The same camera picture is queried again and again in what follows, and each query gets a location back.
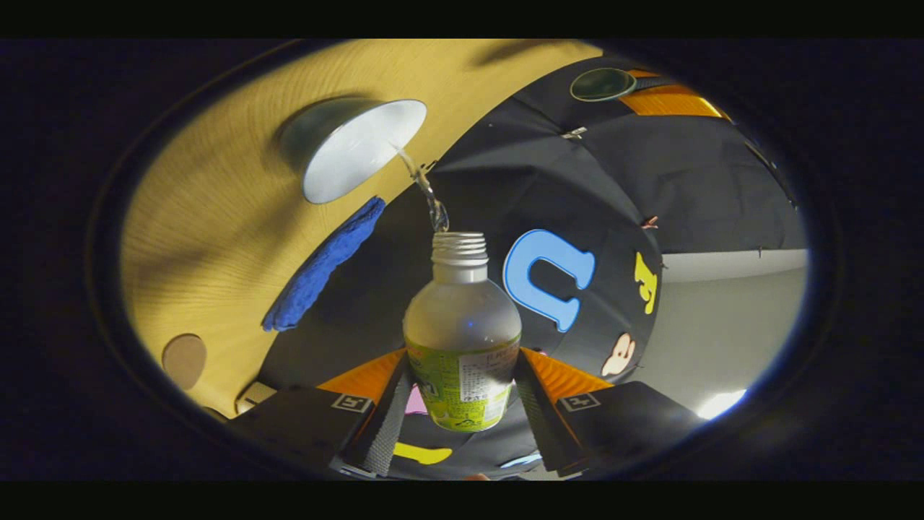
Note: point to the silver water bottle green label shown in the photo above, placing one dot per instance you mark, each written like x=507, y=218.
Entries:
x=462, y=325

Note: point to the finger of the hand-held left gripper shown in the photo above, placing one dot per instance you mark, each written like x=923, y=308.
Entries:
x=671, y=101

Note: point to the clear water stream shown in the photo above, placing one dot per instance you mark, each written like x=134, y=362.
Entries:
x=426, y=191

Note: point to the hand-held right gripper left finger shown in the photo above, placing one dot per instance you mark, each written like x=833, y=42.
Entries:
x=386, y=426

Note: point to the copper cloth clip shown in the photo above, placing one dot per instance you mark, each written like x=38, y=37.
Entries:
x=650, y=222

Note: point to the silver metal cloth clip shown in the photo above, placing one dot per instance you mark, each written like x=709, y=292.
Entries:
x=574, y=133

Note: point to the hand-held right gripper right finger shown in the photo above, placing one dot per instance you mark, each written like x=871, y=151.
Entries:
x=541, y=426

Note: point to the blue folded towel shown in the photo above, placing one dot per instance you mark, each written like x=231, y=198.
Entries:
x=317, y=274

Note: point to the round brown coaster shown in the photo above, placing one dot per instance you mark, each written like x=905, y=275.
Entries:
x=184, y=361

